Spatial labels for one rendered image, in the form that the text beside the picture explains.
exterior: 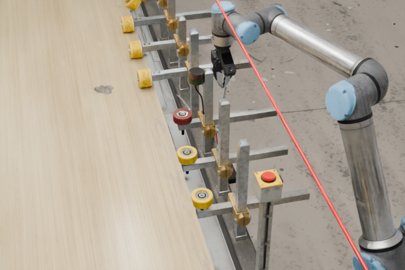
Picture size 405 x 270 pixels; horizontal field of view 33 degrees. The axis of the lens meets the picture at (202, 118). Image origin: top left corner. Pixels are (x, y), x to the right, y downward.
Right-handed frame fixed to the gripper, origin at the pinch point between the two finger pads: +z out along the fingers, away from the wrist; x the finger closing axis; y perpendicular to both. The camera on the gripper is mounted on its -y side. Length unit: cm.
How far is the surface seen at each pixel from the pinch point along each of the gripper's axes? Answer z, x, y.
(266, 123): 101, -55, 96
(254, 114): 15.0, -13.4, -2.9
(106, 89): 9, 46, 22
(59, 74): 11, 66, 42
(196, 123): 15.0, 12.1, -2.9
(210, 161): 15.5, 12.6, -27.9
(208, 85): -6.2, 8.0, -7.2
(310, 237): 101, -47, -2
